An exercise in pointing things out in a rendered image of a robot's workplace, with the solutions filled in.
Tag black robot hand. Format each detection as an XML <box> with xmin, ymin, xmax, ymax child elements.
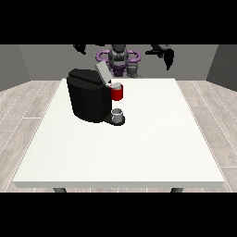
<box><xmin>144</xmin><ymin>44</ymin><xmax>176</xmax><ymax>71</ymax></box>
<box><xmin>72</xmin><ymin>44</ymin><xmax>88</xmax><ymax>56</ymax></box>

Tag pale grey machine lid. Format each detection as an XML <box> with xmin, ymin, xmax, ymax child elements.
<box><xmin>94</xmin><ymin>60</ymin><xmax>112</xmax><ymax>84</ymax></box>

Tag small grey coffee pod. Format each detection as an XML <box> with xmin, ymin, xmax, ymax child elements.
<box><xmin>126</xmin><ymin>63</ymin><xmax>139</xmax><ymax>78</ymax></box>

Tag black coffee machine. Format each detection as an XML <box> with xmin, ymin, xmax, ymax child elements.
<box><xmin>66</xmin><ymin>68</ymin><xmax>126</xmax><ymax>127</ymax></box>

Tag red pod holder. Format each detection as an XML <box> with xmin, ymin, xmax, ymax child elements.
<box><xmin>109</xmin><ymin>81</ymin><xmax>125</xmax><ymax>102</ymax></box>

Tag grey robot trunk purple rings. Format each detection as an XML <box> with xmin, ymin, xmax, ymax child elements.
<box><xmin>95</xmin><ymin>44</ymin><xmax>143</xmax><ymax>78</ymax></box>

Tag small grey cup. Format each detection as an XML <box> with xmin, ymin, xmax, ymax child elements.
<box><xmin>110</xmin><ymin>107</ymin><xmax>125</xmax><ymax>124</ymax></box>

